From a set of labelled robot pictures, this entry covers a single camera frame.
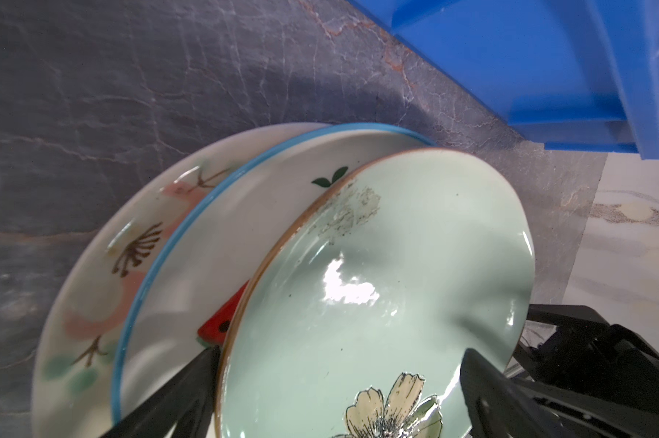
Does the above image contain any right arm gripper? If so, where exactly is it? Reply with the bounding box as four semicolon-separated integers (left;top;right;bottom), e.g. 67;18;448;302
460;305;659;438

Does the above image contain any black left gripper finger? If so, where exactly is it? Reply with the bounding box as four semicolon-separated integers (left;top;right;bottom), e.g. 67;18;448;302
103;346;221;438

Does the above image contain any watermelon pattern plate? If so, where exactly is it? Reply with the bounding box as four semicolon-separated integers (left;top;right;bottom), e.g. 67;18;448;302
110;123;431;421

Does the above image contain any green floral plate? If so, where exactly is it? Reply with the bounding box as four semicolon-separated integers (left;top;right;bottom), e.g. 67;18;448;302
214;148;535;437

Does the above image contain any blue plastic bin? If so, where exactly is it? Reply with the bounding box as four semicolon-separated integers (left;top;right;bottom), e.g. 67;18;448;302
356;0;659;160

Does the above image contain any cream bird pattern plate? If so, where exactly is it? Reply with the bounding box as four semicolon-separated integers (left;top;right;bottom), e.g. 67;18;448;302
31;122;320;437

